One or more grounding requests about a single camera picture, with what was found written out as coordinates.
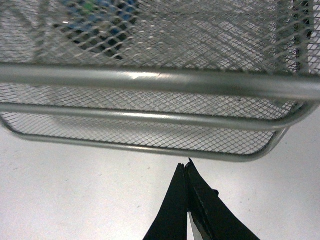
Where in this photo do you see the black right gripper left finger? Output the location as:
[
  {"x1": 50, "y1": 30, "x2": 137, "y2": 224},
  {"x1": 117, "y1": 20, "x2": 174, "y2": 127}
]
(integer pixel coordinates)
[{"x1": 144, "y1": 163, "x2": 188, "y2": 240}]

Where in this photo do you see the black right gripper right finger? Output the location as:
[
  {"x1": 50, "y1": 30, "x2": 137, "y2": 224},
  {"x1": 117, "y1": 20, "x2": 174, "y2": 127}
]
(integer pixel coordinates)
[{"x1": 185, "y1": 159, "x2": 258, "y2": 240}]

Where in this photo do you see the silver mesh three-tier rack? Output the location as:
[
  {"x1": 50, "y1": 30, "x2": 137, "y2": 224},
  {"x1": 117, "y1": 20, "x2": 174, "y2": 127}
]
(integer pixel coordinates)
[{"x1": 0, "y1": 0, "x2": 320, "y2": 162}]

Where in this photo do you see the blue plastic tray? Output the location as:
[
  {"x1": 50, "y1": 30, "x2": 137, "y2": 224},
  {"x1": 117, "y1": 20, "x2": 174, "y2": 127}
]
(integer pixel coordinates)
[{"x1": 54, "y1": 0, "x2": 139, "y2": 60}]

